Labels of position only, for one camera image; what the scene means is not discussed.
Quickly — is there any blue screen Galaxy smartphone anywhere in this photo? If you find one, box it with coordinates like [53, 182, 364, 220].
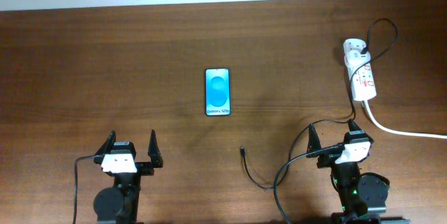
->
[205, 68, 231, 117]

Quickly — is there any black USB charging cable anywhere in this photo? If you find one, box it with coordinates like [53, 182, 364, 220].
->
[240, 17, 399, 191]

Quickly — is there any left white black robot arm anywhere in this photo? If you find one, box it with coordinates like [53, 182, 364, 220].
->
[94, 130, 163, 224]

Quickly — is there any white power strip cord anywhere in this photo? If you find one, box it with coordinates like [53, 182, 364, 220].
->
[361, 100, 447, 140]

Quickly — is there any white power strip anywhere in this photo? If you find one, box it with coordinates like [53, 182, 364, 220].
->
[343, 38, 376, 102]

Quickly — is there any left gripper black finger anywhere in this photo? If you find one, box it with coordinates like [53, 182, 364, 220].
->
[147, 130, 163, 168]
[96, 130, 116, 156]

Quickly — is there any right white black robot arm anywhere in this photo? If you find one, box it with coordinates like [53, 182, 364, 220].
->
[307, 119, 411, 224]

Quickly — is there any white USB charger plug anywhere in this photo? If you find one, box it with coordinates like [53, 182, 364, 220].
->
[344, 50, 371, 68]

